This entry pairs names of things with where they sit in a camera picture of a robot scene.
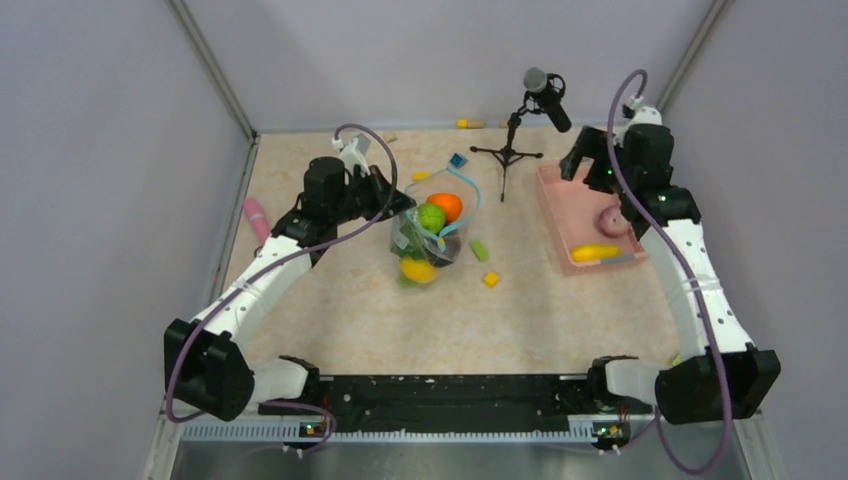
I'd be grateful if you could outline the yellow banana piece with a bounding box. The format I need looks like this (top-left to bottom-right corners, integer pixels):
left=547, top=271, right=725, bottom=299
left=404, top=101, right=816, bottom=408
left=570, top=244, right=621, bottom=263

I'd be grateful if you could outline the orange tangerine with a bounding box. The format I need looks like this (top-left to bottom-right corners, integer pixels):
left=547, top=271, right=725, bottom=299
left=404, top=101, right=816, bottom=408
left=426, top=192, right=464, bottom=224

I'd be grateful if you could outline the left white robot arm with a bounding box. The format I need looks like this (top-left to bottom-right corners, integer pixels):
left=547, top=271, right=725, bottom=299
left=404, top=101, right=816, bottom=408
left=163, top=155, right=415, bottom=423

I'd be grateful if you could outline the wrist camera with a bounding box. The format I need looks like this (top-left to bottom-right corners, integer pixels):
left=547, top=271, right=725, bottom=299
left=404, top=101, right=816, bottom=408
left=332, top=134, right=371, bottom=177
left=622, top=95, right=664, bottom=130

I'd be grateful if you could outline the black microphone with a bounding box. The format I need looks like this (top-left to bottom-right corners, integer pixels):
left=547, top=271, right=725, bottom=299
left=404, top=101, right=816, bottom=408
left=523, top=67, right=572, bottom=133

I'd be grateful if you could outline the purple onion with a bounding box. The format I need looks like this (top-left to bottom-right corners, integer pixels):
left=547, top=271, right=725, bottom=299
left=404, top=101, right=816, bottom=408
left=596, top=205, right=631, bottom=238

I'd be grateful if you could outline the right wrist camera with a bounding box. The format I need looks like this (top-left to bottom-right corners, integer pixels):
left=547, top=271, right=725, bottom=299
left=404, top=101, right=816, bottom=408
left=622, top=95, right=664, bottom=130

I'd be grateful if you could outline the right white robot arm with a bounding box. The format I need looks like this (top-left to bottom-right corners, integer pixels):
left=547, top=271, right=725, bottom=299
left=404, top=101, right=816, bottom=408
left=560, top=124, right=781, bottom=425

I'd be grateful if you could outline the green block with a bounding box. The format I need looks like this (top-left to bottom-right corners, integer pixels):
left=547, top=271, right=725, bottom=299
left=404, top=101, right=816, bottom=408
left=470, top=239, right=490, bottom=262

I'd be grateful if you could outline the yellow and wood block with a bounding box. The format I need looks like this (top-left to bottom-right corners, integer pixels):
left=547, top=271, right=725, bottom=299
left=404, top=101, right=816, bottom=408
left=456, top=118, right=487, bottom=129

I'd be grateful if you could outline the yellow lemon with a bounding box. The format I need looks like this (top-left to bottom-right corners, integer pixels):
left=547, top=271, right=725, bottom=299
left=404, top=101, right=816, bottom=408
left=400, top=256, right=439, bottom=285

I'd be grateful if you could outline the clear zip top bag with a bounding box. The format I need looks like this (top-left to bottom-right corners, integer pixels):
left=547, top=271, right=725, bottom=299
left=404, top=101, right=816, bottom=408
left=390, top=166, right=481, bottom=287

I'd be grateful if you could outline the dark purple eggplant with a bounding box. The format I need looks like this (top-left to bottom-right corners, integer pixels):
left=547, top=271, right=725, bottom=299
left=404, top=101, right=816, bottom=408
left=440, top=232, right=462, bottom=264

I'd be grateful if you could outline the teal square block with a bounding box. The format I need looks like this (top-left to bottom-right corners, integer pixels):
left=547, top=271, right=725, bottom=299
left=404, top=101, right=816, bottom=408
left=449, top=153, right=468, bottom=169

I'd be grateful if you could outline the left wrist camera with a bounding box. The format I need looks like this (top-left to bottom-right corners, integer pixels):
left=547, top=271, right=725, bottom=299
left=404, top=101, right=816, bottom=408
left=332, top=134, right=371, bottom=177

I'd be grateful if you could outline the pink plastic basket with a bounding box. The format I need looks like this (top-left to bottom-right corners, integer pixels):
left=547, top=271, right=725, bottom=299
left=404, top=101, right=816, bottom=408
left=535, top=159, right=648, bottom=276

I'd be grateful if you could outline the green lime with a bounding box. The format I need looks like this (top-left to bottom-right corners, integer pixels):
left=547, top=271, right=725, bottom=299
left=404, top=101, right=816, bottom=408
left=416, top=202, right=446, bottom=235

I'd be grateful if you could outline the green lettuce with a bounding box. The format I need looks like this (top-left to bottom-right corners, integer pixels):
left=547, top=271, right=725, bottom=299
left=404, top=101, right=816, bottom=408
left=390, top=227, right=428, bottom=260

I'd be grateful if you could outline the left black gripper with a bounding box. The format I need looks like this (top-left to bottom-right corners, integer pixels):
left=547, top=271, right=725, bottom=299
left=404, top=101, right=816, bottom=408
left=331, top=164, right=416, bottom=224

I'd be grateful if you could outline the pink cylindrical tool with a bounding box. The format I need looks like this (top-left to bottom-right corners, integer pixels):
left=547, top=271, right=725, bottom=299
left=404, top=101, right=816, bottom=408
left=243, top=197, right=271, bottom=245

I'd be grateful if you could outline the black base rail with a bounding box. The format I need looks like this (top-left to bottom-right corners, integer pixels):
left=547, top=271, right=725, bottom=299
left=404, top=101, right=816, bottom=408
left=258, top=366, right=652, bottom=438

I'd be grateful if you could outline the yellow cube block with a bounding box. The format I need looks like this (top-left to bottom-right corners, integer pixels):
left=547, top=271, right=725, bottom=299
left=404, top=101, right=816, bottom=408
left=483, top=272, right=500, bottom=288

